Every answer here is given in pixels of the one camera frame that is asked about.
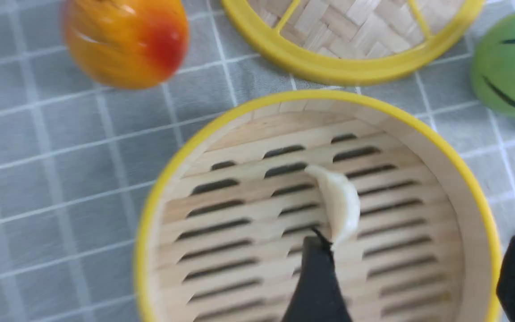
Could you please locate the bamboo steamer tray yellow rim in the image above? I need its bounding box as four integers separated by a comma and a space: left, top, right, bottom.
134, 90, 501, 322

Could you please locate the orange toy pear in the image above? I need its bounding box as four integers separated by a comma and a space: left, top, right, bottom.
63, 0, 190, 89

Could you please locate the grey checkered tablecloth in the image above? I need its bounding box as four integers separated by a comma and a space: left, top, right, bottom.
0, 0, 515, 322

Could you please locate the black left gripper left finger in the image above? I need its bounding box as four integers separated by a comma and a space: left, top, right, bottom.
282, 228, 352, 322

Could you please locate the green toy watermelon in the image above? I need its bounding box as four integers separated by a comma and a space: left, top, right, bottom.
470, 12, 515, 118

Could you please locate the woven bamboo steamer lid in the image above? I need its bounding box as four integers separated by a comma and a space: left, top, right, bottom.
221, 0, 484, 86

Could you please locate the white dumpling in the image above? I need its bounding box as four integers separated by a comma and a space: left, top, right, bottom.
304, 165, 360, 251

